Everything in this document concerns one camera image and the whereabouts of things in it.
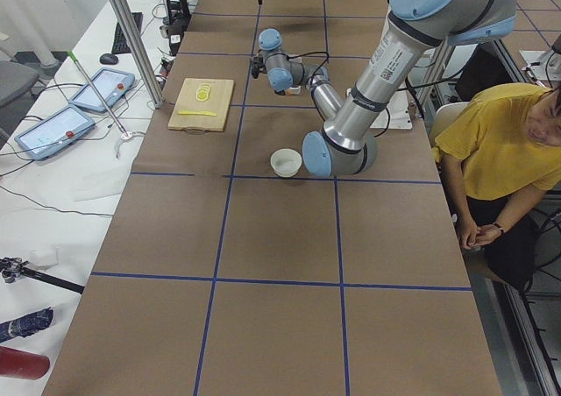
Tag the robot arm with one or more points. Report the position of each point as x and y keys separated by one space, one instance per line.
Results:
x=344 y=145

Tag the clear plastic egg box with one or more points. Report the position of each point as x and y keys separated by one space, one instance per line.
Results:
x=296 y=90

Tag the wooden cutting board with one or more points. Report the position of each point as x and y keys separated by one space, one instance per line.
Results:
x=220 y=100

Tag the white bowl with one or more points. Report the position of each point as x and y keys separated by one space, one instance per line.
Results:
x=286 y=162

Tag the yellow plastic knife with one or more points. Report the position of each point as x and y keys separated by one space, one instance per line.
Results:
x=201 y=113

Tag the black computer mouse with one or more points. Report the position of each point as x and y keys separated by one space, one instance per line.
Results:
x=108 y=59

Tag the far teach pendant tablet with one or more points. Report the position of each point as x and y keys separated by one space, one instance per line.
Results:
x=112 y=84

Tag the teach pendant tablet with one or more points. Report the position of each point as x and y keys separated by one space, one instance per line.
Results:
x=112 y=84
x=55 y=133

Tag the near teach pendant tablet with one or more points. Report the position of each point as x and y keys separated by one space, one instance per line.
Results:
x=55 y=133

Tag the person in yellow shirt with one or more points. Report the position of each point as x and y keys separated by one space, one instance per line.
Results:
x=497 y=160

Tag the black tripod stick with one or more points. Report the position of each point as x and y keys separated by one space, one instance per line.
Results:
x=13 y=269

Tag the folded blue umbrella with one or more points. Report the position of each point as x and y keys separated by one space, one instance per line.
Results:
x=26 y=325

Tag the red cylinder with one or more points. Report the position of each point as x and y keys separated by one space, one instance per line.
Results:
x=23 y=364

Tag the aluminium frame post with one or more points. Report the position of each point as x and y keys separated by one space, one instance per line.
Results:
x=124 y=17

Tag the grabber stick green handle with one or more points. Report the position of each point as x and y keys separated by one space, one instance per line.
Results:
x=126 y=135

